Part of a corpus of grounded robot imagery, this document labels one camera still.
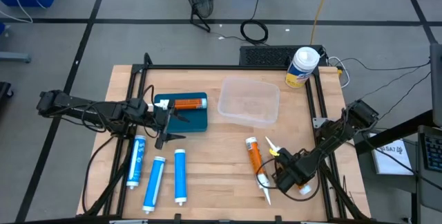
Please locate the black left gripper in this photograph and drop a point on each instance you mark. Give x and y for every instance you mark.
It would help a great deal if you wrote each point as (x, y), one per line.
(159, 119)

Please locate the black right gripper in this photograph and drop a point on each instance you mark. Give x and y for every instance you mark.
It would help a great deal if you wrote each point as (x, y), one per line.
(290, 174)

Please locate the orange sealant tube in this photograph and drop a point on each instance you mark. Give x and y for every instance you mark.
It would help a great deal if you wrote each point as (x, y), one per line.
(305, 189)
(255, 156)
(188, 104)

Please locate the blue silicone tube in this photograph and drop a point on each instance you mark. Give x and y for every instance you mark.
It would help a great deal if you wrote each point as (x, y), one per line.
(136, 161)
(180, 177)
(154, 184)

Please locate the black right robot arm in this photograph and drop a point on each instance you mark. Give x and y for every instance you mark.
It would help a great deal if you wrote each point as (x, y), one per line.
(331, 141)

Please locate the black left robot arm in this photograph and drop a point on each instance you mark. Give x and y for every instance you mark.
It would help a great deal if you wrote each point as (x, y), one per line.
(79, 108)

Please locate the Lysol wipes canister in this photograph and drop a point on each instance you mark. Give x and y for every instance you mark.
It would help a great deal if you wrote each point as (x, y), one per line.
(302, 66)

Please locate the teal plastic tray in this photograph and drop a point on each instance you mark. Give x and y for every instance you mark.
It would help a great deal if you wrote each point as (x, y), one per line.
(193, 122)

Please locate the clear plastic container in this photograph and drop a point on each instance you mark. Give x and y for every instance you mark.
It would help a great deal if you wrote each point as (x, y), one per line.
(248, 101)

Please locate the white paper sheet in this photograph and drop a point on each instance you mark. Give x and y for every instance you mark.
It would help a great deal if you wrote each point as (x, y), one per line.
(390, 161)

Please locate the black keyboard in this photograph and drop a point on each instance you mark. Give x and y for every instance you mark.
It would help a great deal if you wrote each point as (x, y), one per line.
(262, 56)

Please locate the black diagonal bar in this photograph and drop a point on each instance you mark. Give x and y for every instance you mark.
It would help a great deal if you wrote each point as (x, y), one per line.
(397, 132)

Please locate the grey keyboard device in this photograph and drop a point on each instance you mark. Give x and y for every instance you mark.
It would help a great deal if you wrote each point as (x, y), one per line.
(433, 153)

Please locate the grey monitor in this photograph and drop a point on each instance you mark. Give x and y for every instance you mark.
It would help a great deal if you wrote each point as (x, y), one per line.
(436, 85)

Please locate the black object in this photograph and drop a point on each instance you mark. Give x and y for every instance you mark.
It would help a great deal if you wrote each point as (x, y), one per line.
(4, 91)

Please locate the grey table foot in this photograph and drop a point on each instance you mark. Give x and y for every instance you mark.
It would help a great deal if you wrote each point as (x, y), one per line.
(14, 57)

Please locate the black aluminium table frame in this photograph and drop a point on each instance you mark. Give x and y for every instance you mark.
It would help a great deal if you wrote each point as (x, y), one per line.
(224, 67)

